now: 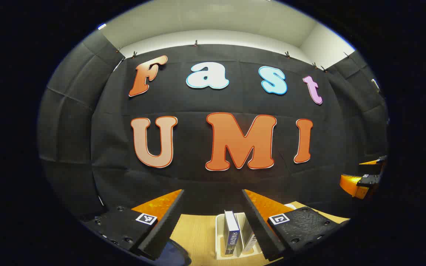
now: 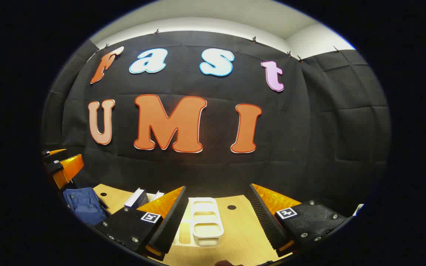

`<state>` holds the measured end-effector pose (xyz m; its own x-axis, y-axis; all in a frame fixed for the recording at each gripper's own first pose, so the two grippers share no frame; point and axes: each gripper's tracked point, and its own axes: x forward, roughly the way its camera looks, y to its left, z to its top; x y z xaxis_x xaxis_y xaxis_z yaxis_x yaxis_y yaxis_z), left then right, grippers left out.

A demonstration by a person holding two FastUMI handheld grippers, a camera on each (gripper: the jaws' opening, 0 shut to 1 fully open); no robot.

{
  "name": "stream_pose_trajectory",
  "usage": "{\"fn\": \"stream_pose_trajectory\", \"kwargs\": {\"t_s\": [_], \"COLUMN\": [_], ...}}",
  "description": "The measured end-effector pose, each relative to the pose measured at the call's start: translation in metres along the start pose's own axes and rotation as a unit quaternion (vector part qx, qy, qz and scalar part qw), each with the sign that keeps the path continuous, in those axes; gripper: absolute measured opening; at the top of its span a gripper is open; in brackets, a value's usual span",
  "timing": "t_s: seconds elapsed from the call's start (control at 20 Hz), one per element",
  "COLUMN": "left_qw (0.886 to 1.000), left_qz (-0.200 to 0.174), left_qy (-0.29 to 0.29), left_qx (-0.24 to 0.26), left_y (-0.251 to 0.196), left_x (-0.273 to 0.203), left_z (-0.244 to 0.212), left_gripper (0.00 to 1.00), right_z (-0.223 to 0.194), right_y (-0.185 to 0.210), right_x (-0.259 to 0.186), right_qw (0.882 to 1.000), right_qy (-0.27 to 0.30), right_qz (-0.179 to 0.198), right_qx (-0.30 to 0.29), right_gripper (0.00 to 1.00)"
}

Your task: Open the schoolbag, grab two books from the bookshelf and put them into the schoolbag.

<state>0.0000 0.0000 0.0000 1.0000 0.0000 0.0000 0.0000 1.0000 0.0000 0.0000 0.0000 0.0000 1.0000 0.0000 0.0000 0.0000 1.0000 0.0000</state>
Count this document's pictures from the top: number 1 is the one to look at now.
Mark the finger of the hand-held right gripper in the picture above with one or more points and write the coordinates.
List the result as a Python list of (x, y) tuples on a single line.
[(368, 181), (381, 160)]

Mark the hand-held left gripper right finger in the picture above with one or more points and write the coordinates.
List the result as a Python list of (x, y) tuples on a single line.
[(257, 221)]

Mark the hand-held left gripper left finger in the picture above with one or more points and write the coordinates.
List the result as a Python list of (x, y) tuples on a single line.
[(168, 218)]

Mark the white portrait book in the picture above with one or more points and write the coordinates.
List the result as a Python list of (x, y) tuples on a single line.
[(249, 242)]

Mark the blue night-scene book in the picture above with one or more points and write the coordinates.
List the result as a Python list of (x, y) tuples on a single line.
[(232, 231)]

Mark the blue schoolbag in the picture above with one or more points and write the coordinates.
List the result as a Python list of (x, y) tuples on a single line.
[(172, 255)]

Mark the cream bookshelf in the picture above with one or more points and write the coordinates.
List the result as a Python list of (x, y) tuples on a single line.
[(219, 236)]

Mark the black backdrop cloth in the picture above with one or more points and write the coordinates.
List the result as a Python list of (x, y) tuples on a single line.
[(198, 103)]

